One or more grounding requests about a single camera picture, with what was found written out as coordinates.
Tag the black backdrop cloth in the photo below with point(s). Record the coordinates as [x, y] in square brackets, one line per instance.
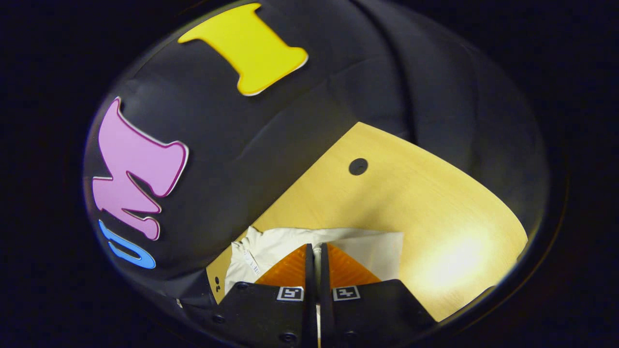
[232, 145]

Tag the white sweatshirt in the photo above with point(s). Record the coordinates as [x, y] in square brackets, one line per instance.
[280, 246]

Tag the small black table fitting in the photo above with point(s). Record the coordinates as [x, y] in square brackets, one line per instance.
[217, 282]

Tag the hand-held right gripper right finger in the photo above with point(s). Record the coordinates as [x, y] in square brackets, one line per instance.
[325, 290]

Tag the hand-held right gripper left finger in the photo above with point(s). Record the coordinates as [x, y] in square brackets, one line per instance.
[309, 290]

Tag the round black table grommet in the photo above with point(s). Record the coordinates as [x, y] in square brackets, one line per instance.
[358, 166]

